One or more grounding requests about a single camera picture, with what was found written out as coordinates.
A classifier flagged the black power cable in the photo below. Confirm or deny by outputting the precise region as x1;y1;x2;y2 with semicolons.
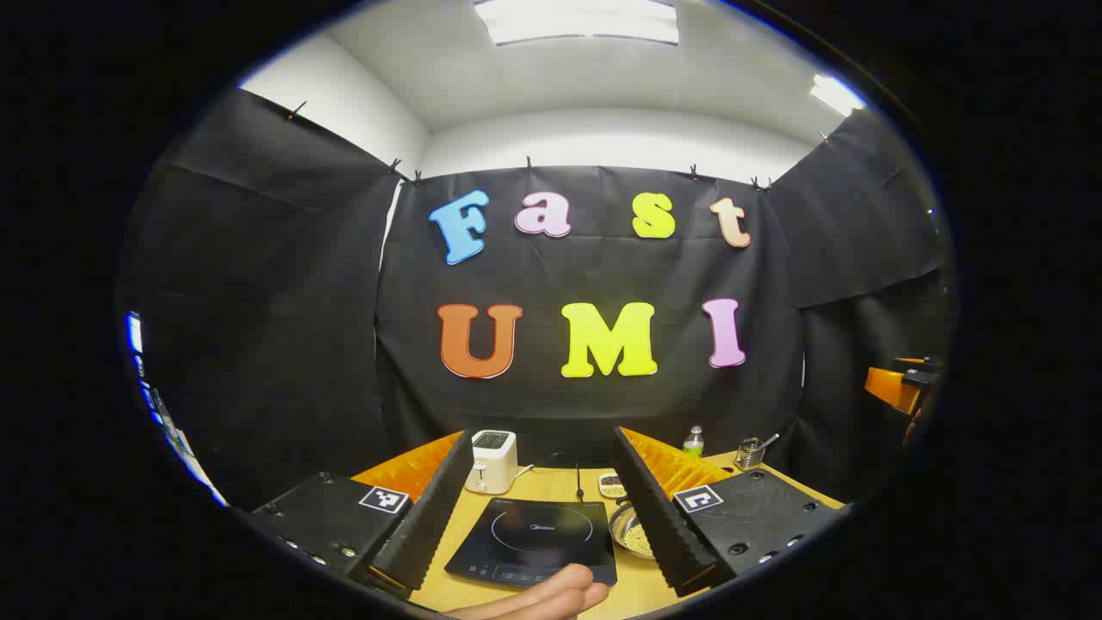
538;452;586;503

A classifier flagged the stainless steel pot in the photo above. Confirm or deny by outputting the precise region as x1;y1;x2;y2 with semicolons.
609;498;657;561

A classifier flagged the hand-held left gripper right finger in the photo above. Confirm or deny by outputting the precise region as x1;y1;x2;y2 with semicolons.
611;425;853;598

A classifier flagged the black induction cooktop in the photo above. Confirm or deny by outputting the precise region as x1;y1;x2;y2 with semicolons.
444;497;618;589

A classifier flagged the white toaster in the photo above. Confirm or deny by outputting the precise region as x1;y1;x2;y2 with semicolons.
465;430;518;495

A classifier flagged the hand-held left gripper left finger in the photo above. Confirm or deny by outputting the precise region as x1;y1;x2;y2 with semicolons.
250;429;476;601

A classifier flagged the ceiling light panel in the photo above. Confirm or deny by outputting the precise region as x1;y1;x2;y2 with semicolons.
809;73;866;117
474;0;681;47

